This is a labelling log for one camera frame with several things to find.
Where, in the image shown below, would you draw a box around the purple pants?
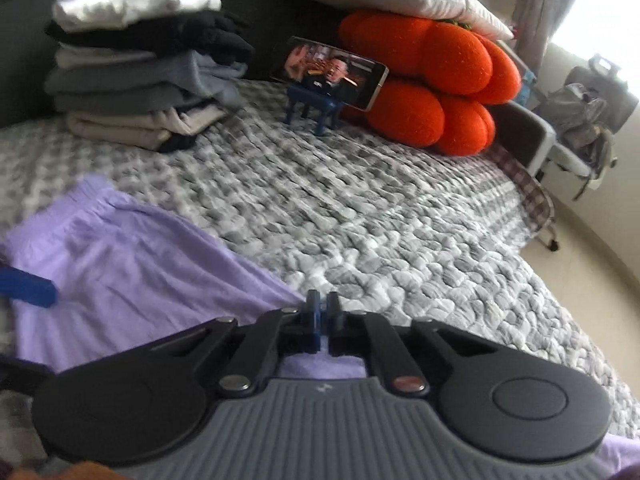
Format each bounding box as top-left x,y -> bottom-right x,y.
0,175 -> 640,480

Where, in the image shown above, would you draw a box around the stack of folded clothes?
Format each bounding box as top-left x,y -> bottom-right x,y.
44,0 -> 257,154

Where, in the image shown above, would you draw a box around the grey padded armrest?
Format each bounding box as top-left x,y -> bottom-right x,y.
492,102 -> 557,176

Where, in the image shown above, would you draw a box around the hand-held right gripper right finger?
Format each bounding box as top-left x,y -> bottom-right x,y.
327,291 -> 496,395

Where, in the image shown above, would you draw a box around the brown checked sheet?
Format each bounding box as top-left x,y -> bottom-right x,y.
480,142 -> 554,234

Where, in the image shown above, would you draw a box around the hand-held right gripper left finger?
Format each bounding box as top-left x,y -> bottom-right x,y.
150,290 -> 321,393

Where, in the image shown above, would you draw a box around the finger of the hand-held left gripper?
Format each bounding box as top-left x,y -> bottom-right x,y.
0,355 -> 54,394
0,265 -> 57,309

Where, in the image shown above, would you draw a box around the grey office chair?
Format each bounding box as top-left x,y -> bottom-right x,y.
537,55 -> 632,252

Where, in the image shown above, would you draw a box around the grey checked quilt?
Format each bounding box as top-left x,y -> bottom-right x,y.
0,77 -> 640,480

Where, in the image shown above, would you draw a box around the grey backpack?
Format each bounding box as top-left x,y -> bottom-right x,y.
537,82 -> 619,201

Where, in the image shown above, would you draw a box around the orange pumpkin cushion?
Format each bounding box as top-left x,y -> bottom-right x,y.
345,80 -> 496,157
337,10 -> 522,106

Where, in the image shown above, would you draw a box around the blue phone stand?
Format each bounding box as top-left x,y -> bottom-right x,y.
282,82 -> 346,137

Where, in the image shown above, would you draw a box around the grey curtain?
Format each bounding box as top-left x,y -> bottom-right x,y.
505,0 -> 591,61

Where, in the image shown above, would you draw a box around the smartphone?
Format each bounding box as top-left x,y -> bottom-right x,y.
270,36 -> 390,112

